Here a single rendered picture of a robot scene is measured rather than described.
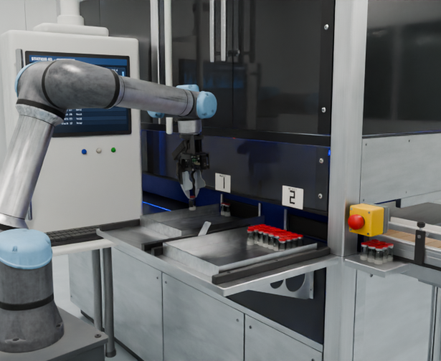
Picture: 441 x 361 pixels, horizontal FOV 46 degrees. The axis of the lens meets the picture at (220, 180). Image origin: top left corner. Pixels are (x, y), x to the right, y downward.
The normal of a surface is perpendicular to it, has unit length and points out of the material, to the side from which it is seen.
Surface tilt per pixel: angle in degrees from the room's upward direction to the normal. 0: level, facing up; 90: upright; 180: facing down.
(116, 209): 90
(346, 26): 90
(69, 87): 98
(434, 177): 90
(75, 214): 90
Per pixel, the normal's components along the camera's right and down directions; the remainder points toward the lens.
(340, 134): -0.79, 0.10
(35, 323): 0.53, -0.18
